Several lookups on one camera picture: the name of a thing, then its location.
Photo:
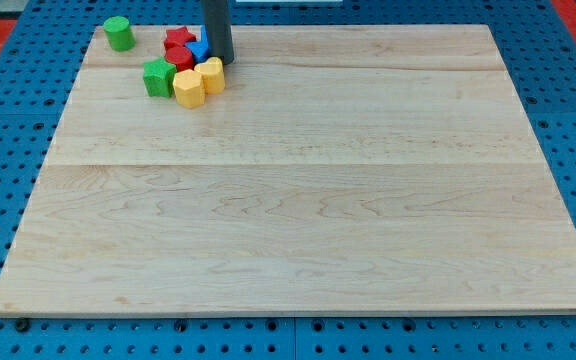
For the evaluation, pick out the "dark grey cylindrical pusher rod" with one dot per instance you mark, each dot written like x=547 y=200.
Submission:
x=217 y=23

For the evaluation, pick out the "blue cube block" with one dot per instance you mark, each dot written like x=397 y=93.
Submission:
x=203 y=33

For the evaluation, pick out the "blue triangle block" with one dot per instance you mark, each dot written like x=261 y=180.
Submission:
x=200 y=50

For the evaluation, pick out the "red star block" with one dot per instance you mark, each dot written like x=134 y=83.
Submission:
x=178 y=37

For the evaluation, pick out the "red cylinder block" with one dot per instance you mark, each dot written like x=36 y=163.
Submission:
x=180 y=57

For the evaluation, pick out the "yellow heart block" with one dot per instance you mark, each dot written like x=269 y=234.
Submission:
x=213 y=76

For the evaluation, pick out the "yellow hexagon block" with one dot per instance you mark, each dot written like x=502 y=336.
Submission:
x=189 y=89

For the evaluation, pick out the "green star block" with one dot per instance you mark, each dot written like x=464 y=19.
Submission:
x=157 y=77

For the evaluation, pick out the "green cylinder block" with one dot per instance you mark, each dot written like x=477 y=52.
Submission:
x=119 y=33

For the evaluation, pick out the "light wooden board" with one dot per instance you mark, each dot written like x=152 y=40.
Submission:
x=344 y=171

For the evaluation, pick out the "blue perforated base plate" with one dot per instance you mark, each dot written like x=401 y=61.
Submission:
x=38 y=65

